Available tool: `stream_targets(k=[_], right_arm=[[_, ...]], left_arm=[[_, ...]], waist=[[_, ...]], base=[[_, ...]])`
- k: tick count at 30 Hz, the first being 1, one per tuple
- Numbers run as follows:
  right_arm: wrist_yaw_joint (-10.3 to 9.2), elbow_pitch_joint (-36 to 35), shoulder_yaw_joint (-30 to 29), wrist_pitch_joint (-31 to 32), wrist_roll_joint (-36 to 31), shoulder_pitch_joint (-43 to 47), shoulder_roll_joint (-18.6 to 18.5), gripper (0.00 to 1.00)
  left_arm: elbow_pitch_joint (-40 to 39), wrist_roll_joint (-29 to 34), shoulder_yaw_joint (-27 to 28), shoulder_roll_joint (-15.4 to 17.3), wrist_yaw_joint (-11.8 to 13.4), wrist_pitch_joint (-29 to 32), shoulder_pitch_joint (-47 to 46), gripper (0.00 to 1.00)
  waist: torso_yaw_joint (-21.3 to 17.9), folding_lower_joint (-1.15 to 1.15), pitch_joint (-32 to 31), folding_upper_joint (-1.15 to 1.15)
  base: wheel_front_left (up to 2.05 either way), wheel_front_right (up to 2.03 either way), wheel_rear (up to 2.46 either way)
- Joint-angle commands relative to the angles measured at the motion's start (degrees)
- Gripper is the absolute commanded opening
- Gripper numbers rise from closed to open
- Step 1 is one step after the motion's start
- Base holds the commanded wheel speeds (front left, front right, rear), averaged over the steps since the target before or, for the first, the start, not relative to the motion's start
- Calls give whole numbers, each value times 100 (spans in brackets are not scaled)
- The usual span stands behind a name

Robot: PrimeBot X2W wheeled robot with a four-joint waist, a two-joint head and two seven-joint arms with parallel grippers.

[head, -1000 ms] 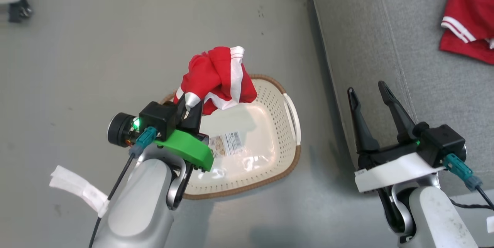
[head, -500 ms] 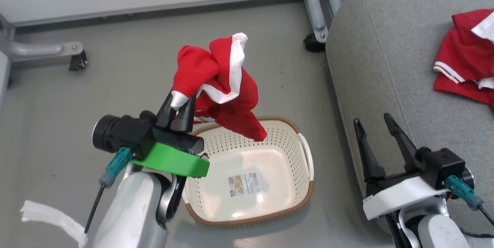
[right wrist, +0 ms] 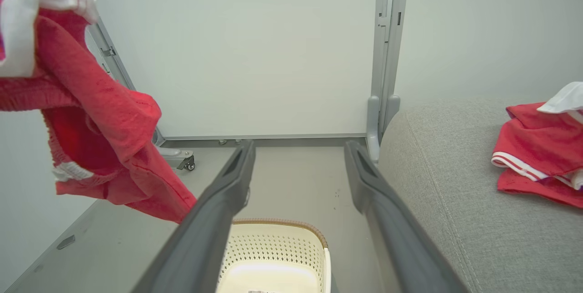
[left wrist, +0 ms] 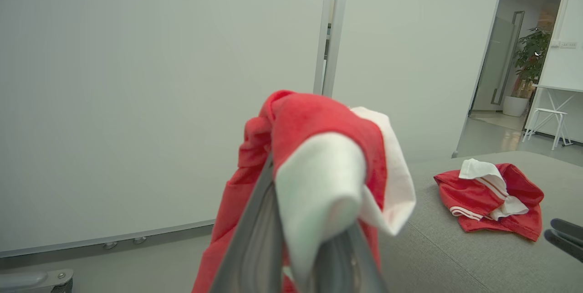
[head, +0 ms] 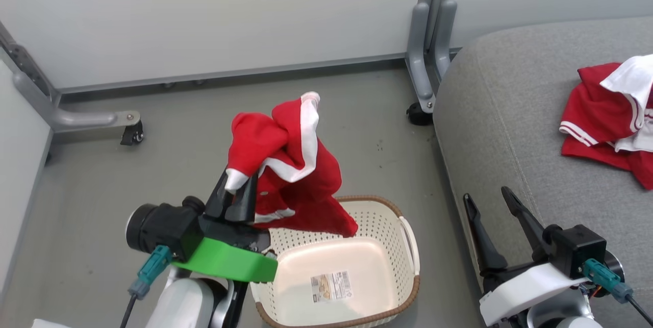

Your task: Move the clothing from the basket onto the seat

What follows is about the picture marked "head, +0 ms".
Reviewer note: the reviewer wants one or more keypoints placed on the paper label sticker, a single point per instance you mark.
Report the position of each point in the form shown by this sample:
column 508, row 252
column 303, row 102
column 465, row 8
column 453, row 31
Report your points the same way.
column 331, row 286

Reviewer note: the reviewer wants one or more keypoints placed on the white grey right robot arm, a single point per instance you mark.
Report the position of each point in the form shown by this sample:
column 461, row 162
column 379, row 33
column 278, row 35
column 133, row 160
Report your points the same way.
column 561, row 315

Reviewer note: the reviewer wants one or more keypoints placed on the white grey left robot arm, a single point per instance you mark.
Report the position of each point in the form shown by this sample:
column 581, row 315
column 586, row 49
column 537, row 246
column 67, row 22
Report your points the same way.
column 183, row 302

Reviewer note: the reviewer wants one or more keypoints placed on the long grey metal partition foot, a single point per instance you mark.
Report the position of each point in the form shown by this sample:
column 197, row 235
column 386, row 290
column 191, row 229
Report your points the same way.
column 86, row 118

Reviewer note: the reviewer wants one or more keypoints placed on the white perforated laundry basket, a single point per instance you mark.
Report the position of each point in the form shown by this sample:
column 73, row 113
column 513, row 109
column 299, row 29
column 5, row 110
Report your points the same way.
column 377, row 221

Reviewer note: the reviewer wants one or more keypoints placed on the grey fabric sofa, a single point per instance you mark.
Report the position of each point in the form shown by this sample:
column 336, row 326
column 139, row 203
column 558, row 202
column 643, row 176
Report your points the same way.
column 510, row 114

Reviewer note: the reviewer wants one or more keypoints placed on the black caster wheel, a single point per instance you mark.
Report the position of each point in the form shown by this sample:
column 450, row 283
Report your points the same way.
column 418, row 115
column 132, row 135

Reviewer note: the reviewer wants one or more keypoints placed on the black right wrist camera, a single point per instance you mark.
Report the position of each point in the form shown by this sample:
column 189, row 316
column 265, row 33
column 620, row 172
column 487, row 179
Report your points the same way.
column 579, row 246

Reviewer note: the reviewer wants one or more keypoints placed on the grey partition foot with screw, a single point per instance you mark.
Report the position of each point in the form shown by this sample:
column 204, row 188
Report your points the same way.
column 417, row 57

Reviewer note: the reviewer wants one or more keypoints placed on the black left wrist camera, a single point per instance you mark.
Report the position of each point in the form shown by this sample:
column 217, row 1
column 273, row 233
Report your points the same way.
column 163, row 226

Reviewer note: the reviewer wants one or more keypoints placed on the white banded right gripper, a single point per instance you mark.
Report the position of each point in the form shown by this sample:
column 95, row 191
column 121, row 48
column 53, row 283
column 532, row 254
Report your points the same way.
column 520, row 287

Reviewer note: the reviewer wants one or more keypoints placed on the red white garment thin stripes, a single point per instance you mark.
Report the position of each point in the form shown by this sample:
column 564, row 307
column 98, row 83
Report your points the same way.
column 597, row 108

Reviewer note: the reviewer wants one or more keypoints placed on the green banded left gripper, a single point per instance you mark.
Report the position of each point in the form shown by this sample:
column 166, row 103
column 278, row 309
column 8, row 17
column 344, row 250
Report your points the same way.
column 229, row 261

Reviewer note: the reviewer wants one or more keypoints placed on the grey partition bottom rail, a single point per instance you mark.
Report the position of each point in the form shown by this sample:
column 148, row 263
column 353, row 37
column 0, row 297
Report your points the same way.
column 229, row 72

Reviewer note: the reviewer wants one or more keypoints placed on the red garment broad white band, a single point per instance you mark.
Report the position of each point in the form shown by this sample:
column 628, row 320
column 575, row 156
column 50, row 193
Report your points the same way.
column 306, row 185

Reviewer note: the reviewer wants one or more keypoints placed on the short grey partition foot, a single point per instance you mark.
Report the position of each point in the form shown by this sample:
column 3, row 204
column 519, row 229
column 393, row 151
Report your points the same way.
column 445, row 37

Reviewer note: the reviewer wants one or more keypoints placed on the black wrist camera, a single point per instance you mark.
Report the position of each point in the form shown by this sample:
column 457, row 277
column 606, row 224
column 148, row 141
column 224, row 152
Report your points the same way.
column 579, row 246
column 163, row 226

